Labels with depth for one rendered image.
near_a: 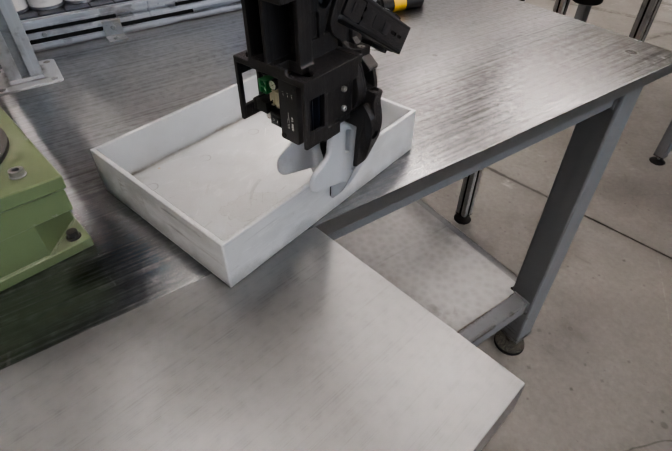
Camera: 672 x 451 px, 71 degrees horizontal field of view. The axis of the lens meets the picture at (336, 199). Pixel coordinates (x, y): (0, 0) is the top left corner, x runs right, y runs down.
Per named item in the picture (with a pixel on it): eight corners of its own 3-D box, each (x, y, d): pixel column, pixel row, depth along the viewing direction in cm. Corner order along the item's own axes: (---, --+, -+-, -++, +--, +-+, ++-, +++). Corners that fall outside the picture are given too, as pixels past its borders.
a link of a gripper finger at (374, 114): (325, 154, 42) (322, 62, 37) (338, 146, 43) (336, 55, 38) (367, 174, 40) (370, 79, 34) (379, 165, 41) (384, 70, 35)
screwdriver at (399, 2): (415, 4, 94) (417, -12, 92) (424, 9, 92) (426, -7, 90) (324, 20, 87) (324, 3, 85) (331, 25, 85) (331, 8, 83)
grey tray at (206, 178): (289, 95, 65) (286, 60, 62) (411, 148, 55) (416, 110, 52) (106, 189, 49) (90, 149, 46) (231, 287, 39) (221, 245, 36)
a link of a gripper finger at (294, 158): (271, 203, 44) (262, 118, 38) (313, 174, 48) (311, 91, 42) (294, 218, 43) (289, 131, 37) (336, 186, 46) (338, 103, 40)
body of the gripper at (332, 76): (240, 124, 38) (215, -40, 30) (313, 86, 43) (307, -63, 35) (310, 160, 34) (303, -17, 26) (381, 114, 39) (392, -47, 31)
